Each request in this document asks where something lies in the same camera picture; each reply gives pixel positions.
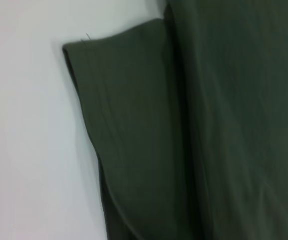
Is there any dark green FREE t-shirt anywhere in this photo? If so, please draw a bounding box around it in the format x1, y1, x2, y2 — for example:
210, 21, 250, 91
62, 0, 288, 240

